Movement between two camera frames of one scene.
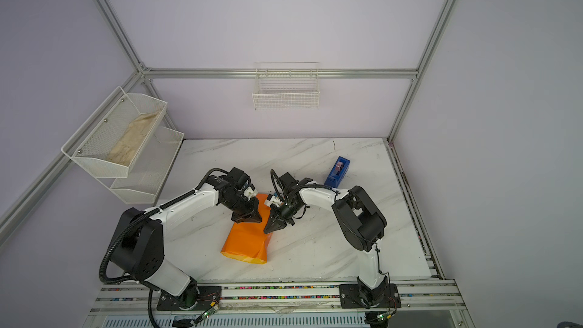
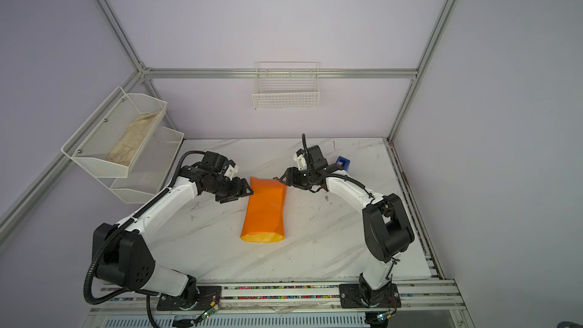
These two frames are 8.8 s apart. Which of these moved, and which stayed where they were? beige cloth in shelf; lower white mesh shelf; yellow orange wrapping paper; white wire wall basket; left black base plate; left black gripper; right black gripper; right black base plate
Moved: right black gripper; left black gripper; yellow orange wrapping paper
Stayed: beige cloth in shelf; left black base plate; lower white mesh shelf; right black base plate; white wire wall basket
